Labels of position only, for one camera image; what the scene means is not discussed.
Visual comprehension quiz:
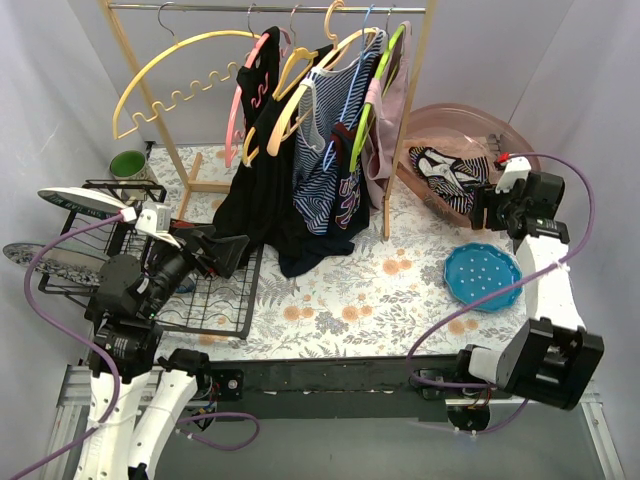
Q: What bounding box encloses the blue white striped tank top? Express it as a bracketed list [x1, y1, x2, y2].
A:
[292, 28, 387, 235]

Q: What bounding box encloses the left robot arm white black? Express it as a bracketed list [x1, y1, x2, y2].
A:
[75, 226, 249, 479]

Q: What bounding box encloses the peach plastic hanger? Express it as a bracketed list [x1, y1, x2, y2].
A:
[266, 0, 378, 156]

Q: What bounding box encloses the blue dotted plate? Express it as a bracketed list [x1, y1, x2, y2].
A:
[443, 242, 522, 305]

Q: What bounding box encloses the pink wavy plastic hanger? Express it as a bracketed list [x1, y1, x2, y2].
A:
[224, 34, 267, 169]

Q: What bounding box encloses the white plate with lettering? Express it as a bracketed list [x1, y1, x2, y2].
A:
[37, 187, 126, 218]

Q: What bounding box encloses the blue wire hanger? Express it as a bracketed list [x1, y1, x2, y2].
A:
[322, 4, 375, 172]

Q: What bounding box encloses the green mug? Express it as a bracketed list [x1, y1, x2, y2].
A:
[109, 150, 157, 183]

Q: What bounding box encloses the wooden clothes rack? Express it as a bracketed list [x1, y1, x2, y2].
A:
[97, 0, 439, 240]

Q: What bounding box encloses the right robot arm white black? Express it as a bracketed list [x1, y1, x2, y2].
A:
[452, 171, 604, 410]

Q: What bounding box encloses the navy jersey with letters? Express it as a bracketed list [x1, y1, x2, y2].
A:
[328, 123, 370, 240]

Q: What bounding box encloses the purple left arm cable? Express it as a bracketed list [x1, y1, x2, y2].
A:
[0, 212, 261, 480]

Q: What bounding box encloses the floral tablecloth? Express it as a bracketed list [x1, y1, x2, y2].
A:
[97, 142, 541, 362]

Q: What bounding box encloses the black wire dish rack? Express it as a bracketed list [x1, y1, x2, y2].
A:
[39, 180, 264, 340]

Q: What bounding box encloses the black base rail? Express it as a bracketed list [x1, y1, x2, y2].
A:
[210, 356, 469, 422]

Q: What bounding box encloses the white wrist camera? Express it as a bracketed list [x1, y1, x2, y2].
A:
[495, 153, 531, 194]
[135, 202, 182, 249]

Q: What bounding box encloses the black white striped tank top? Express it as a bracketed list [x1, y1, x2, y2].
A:
[408, 146, 490, 215]

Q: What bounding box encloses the green plastic hanger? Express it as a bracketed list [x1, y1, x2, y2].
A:
[349, 24, 406, 173]

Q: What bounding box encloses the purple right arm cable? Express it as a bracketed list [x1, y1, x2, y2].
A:
[405, 152, 596, 435]

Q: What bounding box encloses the black garment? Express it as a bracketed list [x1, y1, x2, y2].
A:
[212, 25, 371, 280]

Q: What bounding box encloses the pink translucent plastic basin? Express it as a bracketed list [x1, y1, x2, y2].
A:
[397, 103, 532, 228]

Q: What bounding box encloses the blue floral patterned plate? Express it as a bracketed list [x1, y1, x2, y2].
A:
[3, 241, 109, 286]

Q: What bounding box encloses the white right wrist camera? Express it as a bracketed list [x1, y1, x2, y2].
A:
[495, 153, 531, 194]

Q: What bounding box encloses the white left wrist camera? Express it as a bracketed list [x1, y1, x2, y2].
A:
[135, 202, 182, 249]

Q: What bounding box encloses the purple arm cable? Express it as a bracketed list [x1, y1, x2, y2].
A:
[0, 212, 261, 480]
[405, 152, 596, 435]

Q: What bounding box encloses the pink mauve garment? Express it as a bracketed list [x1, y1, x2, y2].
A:
[361, 21, 412, 210]

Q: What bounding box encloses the yellow wavy plastic hanger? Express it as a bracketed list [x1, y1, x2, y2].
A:
[111, 1, 264, 145]

